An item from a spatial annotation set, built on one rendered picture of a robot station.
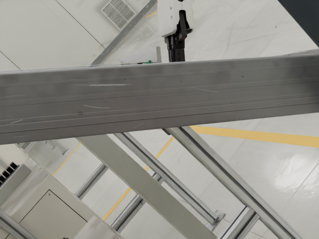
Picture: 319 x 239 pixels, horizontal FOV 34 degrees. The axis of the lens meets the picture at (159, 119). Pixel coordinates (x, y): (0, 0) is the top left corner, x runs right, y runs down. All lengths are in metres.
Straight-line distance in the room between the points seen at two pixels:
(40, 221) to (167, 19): 1.07
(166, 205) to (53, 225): 0.59
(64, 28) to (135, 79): 8.28
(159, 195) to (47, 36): 7.31
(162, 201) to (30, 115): 1.08
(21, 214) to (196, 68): 1.51
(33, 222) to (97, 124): 1.51
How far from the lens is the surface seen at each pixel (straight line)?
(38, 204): 1.97
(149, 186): 1.50
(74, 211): 1.99
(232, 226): 1.36
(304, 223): 1.76
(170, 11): 1.12
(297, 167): 2.00
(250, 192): 1.36
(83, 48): 8.78
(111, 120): 0.48
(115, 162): 1.46
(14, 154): 5.51
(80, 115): 0.48
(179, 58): 1.14
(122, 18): 9.00
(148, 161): 1.99
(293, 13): 1.38
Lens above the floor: 0.97
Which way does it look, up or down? 15 degrees down
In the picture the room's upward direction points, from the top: 46 degrees counter-clockwise
